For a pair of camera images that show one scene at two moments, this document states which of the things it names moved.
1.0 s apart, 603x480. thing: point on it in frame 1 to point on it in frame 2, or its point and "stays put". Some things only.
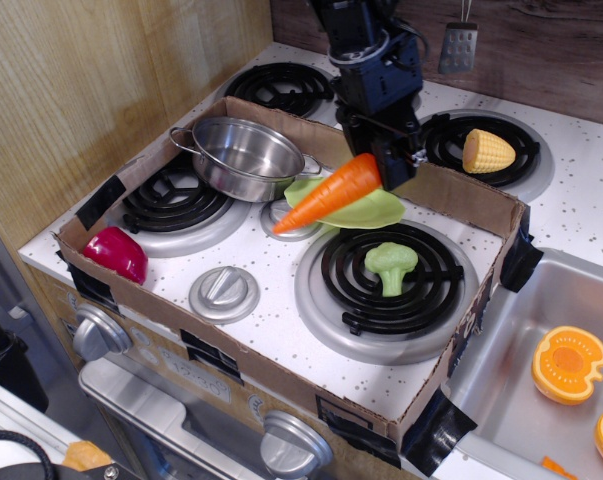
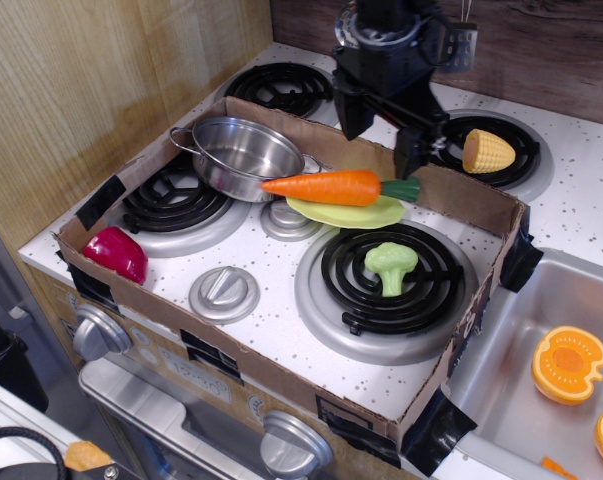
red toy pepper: (117, 248) stays put
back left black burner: (285, 86) stays put
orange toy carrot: (354, 177) to (345, 188)
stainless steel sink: (517, 428) stays put
